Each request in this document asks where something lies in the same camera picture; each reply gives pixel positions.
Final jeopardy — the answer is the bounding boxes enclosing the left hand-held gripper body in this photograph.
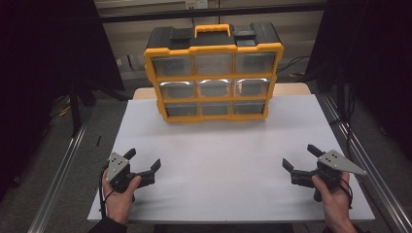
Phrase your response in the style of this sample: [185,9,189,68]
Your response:
[106,151,156,195]

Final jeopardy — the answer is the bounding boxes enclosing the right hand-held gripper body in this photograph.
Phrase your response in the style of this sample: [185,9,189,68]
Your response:
[290,149,369,203]

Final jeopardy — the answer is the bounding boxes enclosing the person's left hand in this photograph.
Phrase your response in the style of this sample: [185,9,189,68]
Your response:
[101,174,143,226]

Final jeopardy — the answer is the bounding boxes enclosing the person's right hand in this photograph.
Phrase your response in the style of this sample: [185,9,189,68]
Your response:
[311,171,353,225]

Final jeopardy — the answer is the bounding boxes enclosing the white table cover board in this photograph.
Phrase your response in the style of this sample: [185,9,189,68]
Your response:
[86,93,376,223]

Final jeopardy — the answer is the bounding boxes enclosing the black metal stand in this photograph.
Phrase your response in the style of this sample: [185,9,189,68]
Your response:
[68,79,84,138]

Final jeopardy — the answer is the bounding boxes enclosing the black curtain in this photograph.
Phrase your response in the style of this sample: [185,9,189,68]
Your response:
[304,0,412,160]
[0,0,126,198]

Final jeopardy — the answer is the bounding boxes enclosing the yellow black drawer organizer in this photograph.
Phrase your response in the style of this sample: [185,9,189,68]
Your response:
[143,22,285,123]

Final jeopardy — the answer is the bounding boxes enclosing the black horizontal bar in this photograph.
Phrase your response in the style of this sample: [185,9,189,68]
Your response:
[96,2,328,24]

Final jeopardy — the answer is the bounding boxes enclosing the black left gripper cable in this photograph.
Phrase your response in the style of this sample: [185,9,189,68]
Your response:
[98,164,115,219]

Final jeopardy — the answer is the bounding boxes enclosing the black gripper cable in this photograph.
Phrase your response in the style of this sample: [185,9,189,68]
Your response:
[339,177,355,209]
[98,164,115,219]

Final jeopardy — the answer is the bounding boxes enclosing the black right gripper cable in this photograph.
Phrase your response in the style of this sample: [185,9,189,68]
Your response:
[339,177,355,209]

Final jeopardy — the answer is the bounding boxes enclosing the aluminium floor rail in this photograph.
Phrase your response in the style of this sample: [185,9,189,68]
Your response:
[26,123,87,233]
[318,92,412,233]

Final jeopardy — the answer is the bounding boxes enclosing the yellow floor cable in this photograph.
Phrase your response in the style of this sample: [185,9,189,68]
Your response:
[57,96,73,118]

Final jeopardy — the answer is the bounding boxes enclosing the black floor cables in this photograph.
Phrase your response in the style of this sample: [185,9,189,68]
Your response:
[276,54,313,80]

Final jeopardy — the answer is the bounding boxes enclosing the white wall outlet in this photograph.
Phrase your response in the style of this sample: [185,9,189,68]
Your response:
[185,0,209,11]

